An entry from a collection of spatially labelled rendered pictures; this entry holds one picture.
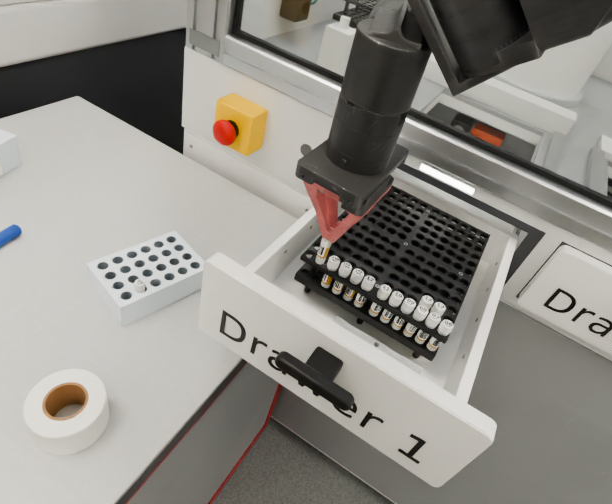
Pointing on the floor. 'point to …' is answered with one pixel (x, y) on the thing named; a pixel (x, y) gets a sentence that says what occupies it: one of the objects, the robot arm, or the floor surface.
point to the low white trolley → (242, 226)
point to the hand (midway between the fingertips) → (332, 230)
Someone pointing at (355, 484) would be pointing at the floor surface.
